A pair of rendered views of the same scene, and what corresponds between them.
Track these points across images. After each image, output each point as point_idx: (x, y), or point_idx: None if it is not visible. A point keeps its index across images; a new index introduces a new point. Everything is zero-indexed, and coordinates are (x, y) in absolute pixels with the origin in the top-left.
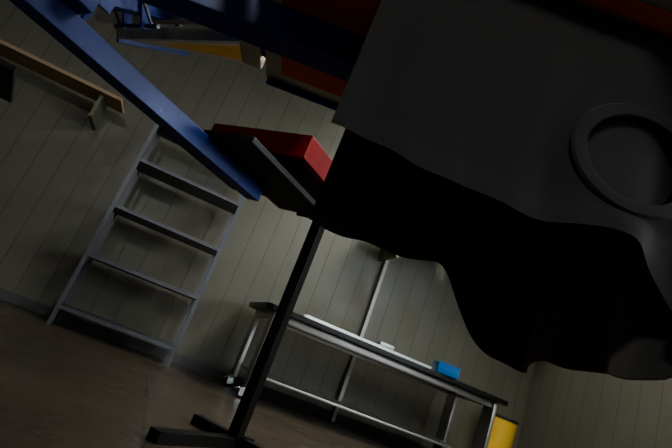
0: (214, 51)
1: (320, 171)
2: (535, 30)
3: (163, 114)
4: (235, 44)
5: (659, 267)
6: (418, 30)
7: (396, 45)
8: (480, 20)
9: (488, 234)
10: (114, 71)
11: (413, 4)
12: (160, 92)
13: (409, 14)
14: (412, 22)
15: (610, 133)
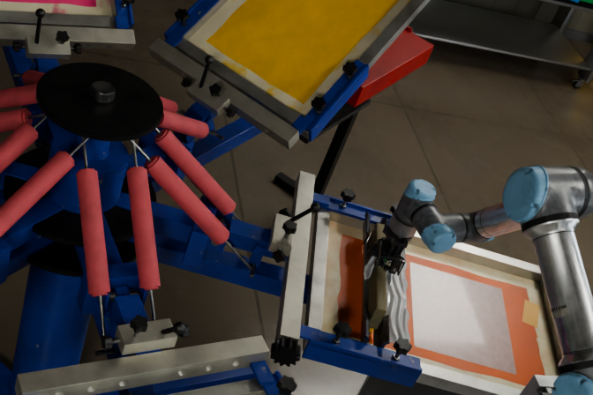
0: (258, 26)
1: (372, 93)
2: (441, 389)
3: (232, 147)
4: (283, 100)
5: None
6: (384, 388)
7: (374, 392)
8: (415, 385)
9: None
10: None
11: (382, 380)
12: (228, 141)
13: (380, 383)
14: (381, 385)
15: None
